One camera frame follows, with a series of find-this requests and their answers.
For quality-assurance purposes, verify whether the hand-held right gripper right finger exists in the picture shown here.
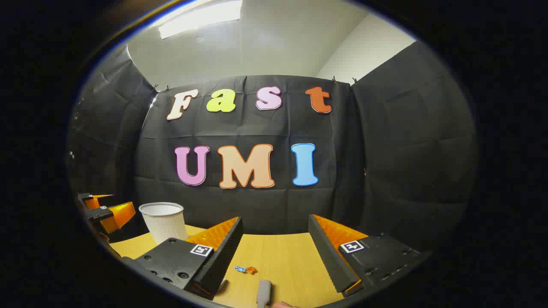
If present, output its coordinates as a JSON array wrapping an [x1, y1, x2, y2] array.
[[308, 214, 429, 298]]

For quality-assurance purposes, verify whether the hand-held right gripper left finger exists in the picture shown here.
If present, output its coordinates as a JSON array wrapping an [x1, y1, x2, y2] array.
[[122, 216, 244, 301]]

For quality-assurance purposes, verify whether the small grey broom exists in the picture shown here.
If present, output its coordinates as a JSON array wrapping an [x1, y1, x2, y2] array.
[[256, 280, 272, 308]]

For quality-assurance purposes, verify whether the wooden desktop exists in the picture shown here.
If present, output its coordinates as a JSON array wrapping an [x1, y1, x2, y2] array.
[[109, 225, 373, 308]]

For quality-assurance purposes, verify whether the black backdrop cloth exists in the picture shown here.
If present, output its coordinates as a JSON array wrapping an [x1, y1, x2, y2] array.
[[68, 41, 478, 253]]

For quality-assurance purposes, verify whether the ceiling light panel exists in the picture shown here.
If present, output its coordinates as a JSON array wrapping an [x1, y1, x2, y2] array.
[[158, 0, 243, 40]]

